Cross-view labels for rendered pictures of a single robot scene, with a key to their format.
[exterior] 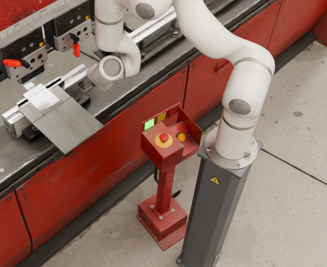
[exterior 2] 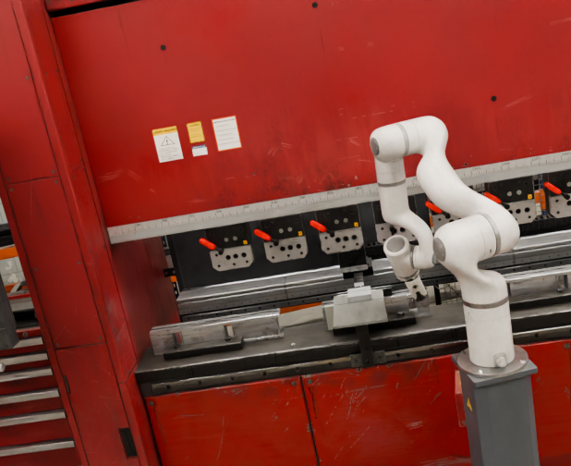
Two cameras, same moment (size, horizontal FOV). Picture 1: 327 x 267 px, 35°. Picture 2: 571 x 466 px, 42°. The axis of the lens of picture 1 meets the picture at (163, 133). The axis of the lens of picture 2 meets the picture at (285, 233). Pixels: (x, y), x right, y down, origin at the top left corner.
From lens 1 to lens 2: 1.65 m
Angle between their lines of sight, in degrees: 57
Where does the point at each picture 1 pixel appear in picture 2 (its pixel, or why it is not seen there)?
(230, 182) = (477, 402)
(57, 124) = (350, 310)
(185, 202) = not seen: outside the picture
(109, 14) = (381, 173)
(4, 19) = (318, 182)
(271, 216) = not seen: outside the picture
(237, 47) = (464, 197)
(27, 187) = (316, 384)
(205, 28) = (429, 169)
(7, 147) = (314, 334)
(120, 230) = not seen: outside the picture
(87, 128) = (370, 317)
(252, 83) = (455, 225)
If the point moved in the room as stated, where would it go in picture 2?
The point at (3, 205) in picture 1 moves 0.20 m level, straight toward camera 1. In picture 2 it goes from (286, 388) to (266, 419)
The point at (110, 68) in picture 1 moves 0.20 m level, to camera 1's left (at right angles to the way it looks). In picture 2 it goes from (394, 244) to (353, 237)
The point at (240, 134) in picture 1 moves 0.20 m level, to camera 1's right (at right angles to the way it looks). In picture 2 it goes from (473, 316) to (537, 334)
